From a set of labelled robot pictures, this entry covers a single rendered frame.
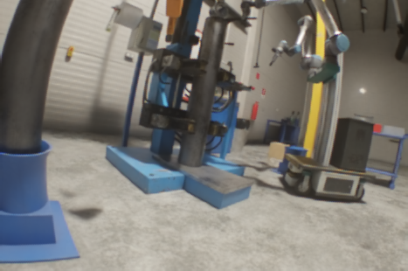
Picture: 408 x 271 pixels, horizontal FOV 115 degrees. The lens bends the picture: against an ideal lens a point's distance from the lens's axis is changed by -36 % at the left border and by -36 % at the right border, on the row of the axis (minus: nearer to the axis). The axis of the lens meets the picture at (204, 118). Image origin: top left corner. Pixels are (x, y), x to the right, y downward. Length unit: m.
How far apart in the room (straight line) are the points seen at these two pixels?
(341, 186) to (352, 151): 0.36
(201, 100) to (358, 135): 1.58
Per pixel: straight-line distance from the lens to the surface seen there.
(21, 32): 0.74
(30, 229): 0.85
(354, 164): 2.24
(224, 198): 1.37
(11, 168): 0.75
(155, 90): 1.69
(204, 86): 1.65
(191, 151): 1.67
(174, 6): 0.91
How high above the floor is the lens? 0.59
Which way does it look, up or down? 1 degrees down
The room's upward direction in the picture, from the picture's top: 11 degrees clockwise
